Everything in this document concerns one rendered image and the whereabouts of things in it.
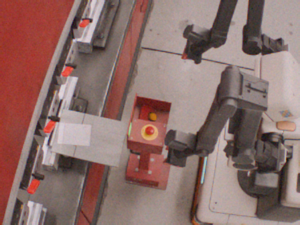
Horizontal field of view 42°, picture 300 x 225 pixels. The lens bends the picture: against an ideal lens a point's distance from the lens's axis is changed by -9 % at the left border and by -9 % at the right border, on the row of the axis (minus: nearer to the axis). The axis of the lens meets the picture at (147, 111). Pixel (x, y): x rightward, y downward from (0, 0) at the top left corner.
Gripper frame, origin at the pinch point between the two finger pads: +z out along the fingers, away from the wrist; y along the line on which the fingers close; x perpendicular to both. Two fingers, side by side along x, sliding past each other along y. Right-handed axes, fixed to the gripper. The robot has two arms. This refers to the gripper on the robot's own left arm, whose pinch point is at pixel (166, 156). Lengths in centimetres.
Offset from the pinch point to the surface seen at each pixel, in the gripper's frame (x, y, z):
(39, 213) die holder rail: -37, 32, 22
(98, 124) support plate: -24.7, -7.3, 12.1
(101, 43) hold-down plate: -29, -49, 25
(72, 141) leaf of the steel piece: -31.9, 1.7, 15.6
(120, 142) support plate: -16.0, -1.6, 7.7
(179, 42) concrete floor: 43, -116, 90
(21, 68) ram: -64, 6, -37
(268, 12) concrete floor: 103, -164, 59
